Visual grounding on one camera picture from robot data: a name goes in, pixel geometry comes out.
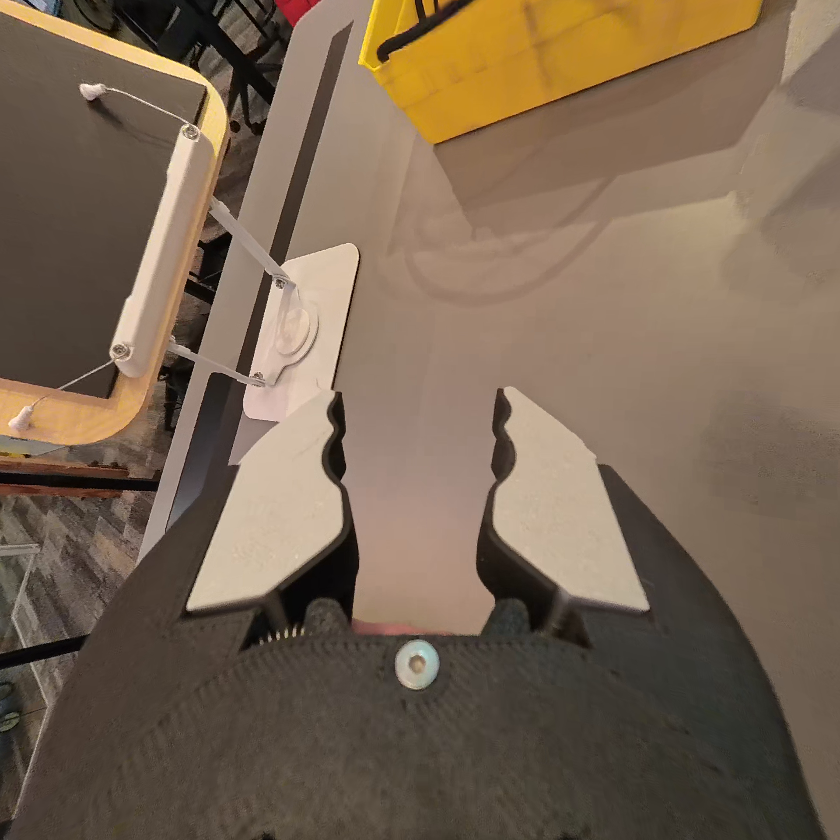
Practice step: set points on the thin black rod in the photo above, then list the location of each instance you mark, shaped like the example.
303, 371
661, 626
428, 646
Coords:
39, 653

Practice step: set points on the white tablet stand base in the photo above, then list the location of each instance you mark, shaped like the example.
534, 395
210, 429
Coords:
315, 295

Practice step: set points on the wood edged black board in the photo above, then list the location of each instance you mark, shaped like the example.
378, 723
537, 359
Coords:
72, 229

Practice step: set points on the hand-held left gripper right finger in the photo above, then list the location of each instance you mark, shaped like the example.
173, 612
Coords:
564, 525

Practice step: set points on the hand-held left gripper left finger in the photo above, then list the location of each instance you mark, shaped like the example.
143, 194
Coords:
275, 525

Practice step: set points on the red plastic crate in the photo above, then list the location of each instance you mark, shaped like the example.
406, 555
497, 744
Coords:
295, 8

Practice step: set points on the yellow plastic bin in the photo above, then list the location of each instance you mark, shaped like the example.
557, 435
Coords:
558, 59

